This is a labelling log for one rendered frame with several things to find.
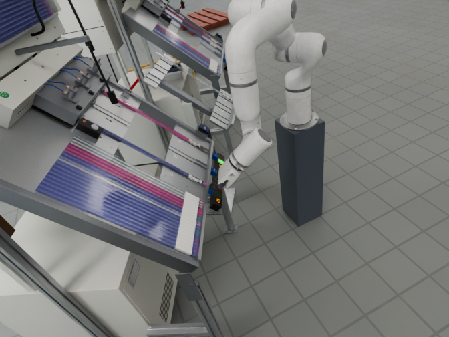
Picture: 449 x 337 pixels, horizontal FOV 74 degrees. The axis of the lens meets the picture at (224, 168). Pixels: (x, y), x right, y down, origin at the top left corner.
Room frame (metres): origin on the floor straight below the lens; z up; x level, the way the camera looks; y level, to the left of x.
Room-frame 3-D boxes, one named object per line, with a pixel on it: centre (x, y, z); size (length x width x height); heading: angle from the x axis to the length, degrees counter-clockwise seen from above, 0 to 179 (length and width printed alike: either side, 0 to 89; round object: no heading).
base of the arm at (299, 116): (1.27, -0.42, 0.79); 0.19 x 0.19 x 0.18
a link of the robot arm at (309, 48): (1.25, -0.45, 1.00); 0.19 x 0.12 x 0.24; 51
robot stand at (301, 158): (1.27, -0.42, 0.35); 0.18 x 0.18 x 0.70; 15
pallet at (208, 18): (6.48, -0.26, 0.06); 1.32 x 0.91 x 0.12; 15
